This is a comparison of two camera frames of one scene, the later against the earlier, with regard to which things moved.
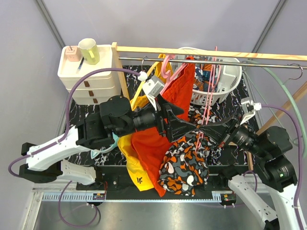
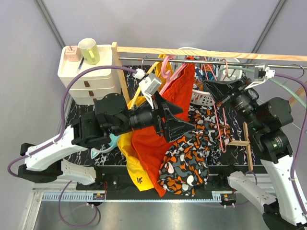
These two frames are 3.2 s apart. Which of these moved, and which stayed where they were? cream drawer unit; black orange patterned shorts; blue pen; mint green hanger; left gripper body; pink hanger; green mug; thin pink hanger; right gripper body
Moved: thin pink hanger; mint green hanger; right gripper body
Stayed: cream drawer unit; blue pen; pink hanger; left gripper body; green mug; black orange patterned shorts
